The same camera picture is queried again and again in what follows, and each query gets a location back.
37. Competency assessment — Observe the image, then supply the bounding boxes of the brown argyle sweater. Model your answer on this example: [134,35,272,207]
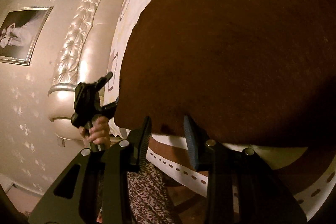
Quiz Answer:
[114,0,335,147]

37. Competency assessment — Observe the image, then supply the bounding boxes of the person's left hand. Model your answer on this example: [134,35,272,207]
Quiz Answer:
[79,116,110,149]

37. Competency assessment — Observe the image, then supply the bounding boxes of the cream tufted leather headboard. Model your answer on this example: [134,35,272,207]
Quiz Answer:
[47,0,124,140]

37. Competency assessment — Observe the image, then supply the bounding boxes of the floral patterned trousers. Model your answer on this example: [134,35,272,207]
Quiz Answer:
[127,162,181,223]

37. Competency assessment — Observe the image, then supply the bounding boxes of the white patterned bed sheet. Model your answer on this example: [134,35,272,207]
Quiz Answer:
[108,0,335,223]

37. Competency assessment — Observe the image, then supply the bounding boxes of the framed black white photo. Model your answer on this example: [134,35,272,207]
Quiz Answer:
[1,6,53,66]

